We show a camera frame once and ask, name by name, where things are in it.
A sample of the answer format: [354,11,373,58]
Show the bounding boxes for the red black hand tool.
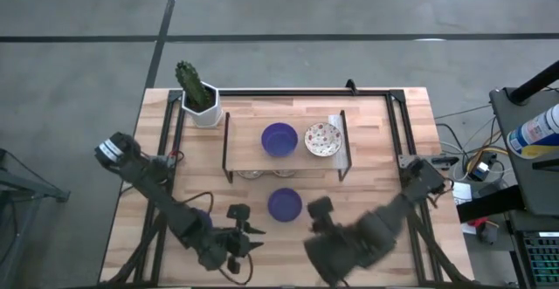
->
[468,217,500,245]

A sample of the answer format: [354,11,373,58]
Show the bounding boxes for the white hexagonal plant pot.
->
[181,82,223,128]

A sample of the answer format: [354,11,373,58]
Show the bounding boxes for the white paper sheet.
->
[452,181,473,206]

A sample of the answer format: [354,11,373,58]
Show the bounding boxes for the black pole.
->
[508,60,559,106]

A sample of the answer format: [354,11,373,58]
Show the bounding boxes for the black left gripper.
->
[211,203,266,276]

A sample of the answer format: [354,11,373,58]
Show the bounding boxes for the backlit keyboard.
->
[521,231,559,286]

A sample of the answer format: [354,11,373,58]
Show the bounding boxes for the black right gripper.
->
[304,196,353,286]

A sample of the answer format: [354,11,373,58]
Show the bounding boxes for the black flat bar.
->
[456,185,525,224]

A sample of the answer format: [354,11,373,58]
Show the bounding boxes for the small blue white box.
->
[473,161,493,182]

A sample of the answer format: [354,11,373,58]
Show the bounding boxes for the grey metal stand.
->
[0,148,71,289]

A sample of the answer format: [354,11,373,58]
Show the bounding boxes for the grey cart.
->
[488,86,559,217]

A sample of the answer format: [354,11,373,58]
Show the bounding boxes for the white blue yellow spray can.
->
[507,104,559,160]

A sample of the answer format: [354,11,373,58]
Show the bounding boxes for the thin black floor cable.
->
[434,104,493,120]

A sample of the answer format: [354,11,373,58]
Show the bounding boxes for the blue plastic mini bowl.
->
[266,187,303,224]
[194,208,215,231]
[260,121,300,158]

